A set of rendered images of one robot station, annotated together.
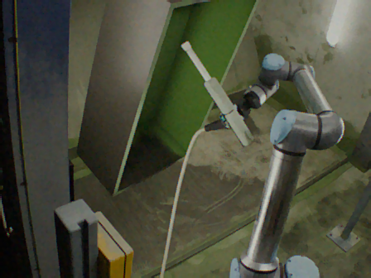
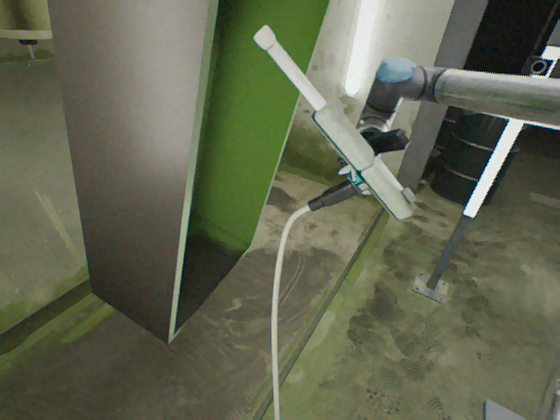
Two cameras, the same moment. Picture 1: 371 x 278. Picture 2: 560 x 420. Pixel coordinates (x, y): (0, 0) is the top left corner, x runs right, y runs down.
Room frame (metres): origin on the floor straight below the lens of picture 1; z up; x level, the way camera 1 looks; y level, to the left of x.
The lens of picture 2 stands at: (1.02, 0.19, 1.49)
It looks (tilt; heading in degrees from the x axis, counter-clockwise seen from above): 34 degrees down; 343
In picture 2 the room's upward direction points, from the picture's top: 7 degrees clockwise
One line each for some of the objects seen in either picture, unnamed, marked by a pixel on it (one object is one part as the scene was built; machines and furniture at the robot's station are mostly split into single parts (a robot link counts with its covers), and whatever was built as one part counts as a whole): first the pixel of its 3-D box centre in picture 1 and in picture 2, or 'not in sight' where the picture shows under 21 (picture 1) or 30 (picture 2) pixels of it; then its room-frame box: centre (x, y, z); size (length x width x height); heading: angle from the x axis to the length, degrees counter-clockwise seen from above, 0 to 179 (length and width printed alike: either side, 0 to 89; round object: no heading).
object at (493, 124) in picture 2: not in sight; (477, 153); (3.20, -2.34, 0.44); 0.59 x 0.58 x 0.89; 150
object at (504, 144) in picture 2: not in sight; (505, 143); (2.11, -1.21, 1.02); 0.06 x 0.02 x 0.83; 46
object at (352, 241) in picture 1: (343, 237); (430, 287); (2.14, -1.23, 0.01); 0.20 x 0.20 x 0.01; 46
